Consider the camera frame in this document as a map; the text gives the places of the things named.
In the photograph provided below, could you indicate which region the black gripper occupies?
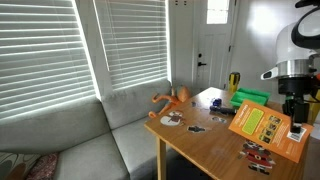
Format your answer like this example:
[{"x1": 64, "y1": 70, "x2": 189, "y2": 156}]
[{"x1": 278, "y1": 77, "x2": 316, "y2": 133}]

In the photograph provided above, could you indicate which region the yellow green picture book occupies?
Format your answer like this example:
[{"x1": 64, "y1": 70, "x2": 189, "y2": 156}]
[{"x1": 229, "y1": 100, "x2": 313, "y2": 163}]

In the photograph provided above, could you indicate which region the santa shaped puzzle piece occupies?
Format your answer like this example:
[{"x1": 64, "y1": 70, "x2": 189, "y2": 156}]
[{"x1": 240, "y1": 140, "x2": 275, "y2": 175}]

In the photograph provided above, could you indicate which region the green plastic tray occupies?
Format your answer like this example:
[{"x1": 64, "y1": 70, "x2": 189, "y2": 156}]
[{"x1": 230, "y1": 88, "x2": 270, "y2": 107}]

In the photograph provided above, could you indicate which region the small round sticker cutout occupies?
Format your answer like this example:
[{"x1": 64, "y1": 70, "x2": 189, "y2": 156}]
[{"x1": 212, "y1": 116, "x2": 227, "y2": 124}]

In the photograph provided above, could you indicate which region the blue toy car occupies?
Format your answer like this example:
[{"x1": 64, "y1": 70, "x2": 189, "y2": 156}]
[{"x1": 212, "y1": 98, "x2": 222, "y2": 106}]

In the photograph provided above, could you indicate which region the black marker pen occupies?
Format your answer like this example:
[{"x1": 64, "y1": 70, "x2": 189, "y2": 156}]
[{"x1": 210, "y1": 106, "x2": 237, "y2": 115}]

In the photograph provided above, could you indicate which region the small dark sticker cutout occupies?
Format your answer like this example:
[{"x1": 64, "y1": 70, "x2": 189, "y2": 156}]
[{"x1": 187, "y1": 126, "x2": 206, "y2": 133}]

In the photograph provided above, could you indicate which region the orange octopus plush toy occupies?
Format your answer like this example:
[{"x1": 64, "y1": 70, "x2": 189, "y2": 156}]
[{"x1": 148, "y1": 85, "x2": 191, "y2": 118}]

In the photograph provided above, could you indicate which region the snowman shaped puzzle piece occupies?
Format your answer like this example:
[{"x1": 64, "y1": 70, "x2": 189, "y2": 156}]
[{"x1": 160, "y1": 111, "x2": 184, "y2": 126}]

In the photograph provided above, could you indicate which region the wooden table leg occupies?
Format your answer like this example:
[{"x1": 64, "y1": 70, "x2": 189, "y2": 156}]
[{"x1": 156, "y1": 137, "x2": 166, "y2": 180}]

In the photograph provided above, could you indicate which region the white entry door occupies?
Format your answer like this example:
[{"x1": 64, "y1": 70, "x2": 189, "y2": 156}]
[{"x1": 195, "y1": 0, "x2": 236, "y2": 90}]

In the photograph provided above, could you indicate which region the right white window blind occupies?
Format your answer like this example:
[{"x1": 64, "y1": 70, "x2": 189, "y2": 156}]
[{"x1": 94, "y1": 0, "x2": 168, "y2": 90}]

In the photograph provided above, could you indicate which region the white window blind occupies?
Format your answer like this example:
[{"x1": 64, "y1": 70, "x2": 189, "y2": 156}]
[
  {"x1": 94, "y1": 0, "x2": 168, "y2": 90},
  {"x1": 0, "y1": 0, "x2": 95, "y2": 121}
]

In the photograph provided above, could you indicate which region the grey corner sofa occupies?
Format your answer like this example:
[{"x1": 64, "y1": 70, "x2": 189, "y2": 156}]
[{"x1": 0, "y1": 80, "x2": 171, "y2": 180}]

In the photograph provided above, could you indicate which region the red patterned cushion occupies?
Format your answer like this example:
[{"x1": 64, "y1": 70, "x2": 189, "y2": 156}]
[{"x1": 26, "y1": 153, "x2": 59, "y2": 180}]

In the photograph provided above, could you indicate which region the left white window blind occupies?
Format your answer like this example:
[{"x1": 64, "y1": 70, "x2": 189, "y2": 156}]
[{"x1": 0, "y1": 0, "x2": 95, "y2": 121}]

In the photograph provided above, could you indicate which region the patterned beige cushion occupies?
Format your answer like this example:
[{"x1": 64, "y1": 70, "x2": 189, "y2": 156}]
[{"x1": 0, "y1": 152, "x2": 40, "y2": 180}]

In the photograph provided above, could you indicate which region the yellow black post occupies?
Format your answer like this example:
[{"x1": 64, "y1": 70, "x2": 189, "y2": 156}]
[{"x1": 229, "y1": 72, "x2": 240, "y2": 93}]

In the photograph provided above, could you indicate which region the black door handle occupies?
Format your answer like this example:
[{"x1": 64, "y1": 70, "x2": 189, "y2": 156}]
[{"x1": 197, "y1": 62, "x2": 207, "y2": 67}]

